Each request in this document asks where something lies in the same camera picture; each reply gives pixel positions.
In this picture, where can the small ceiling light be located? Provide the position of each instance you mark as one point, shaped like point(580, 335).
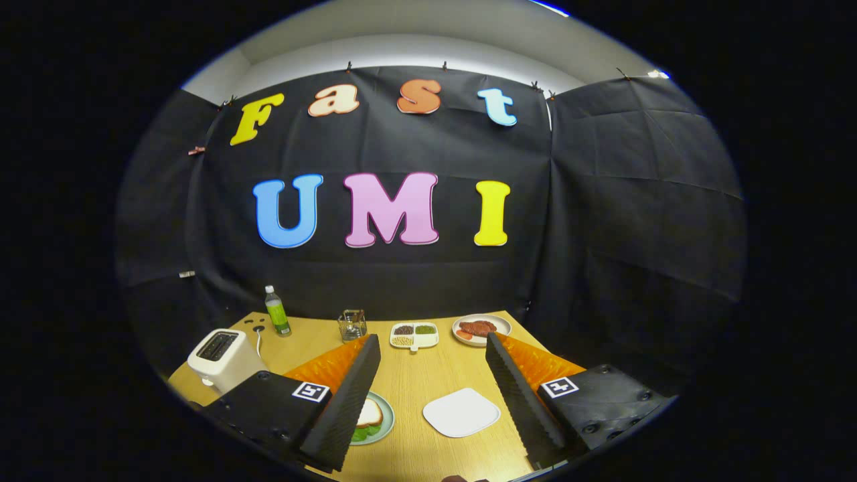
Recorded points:
point(659, 73)

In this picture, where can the toasted bread slice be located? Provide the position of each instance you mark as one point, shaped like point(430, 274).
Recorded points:
point(369, 415)

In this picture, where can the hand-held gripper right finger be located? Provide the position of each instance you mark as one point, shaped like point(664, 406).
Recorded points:
point(519, 402)

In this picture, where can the white round steak plate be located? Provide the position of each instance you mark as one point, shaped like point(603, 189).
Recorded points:
point(503, 325)

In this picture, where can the pile of yellow soybeans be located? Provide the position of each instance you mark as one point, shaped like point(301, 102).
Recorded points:
point(402, 341)

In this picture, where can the green label water bottle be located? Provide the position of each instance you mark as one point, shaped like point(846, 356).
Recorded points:
point(276, 313)

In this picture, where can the pale green round plate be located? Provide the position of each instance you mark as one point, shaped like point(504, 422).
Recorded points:
point(389, 412)

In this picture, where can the white square plate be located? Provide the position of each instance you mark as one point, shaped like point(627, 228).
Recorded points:
point(462, 413)

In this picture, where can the brown steak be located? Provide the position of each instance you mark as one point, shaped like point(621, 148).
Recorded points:
point(477, 327)

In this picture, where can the green lettuce leaf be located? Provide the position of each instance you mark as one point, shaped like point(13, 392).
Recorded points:
point(361, 434)

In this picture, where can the black backdrop cloth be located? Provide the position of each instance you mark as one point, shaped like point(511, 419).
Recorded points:
point(402, 281)

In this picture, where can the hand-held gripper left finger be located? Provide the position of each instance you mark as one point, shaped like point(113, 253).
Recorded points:
point(351, 408)

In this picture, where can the white divided dish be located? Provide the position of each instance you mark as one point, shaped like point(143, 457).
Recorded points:
point(426, 340)

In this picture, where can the white toaster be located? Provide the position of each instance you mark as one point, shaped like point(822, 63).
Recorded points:
point(221, 365)

